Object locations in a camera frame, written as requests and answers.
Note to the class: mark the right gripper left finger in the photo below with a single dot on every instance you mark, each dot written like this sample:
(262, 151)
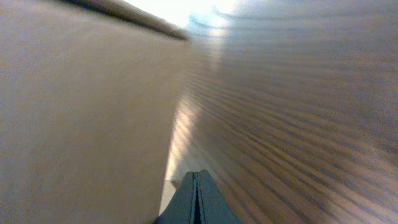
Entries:
(181, 208)

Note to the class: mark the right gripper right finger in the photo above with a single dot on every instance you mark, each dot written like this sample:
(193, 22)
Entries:
(211, 205)

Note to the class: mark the cardboard box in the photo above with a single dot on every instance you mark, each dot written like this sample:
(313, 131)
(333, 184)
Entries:
(87, 109)

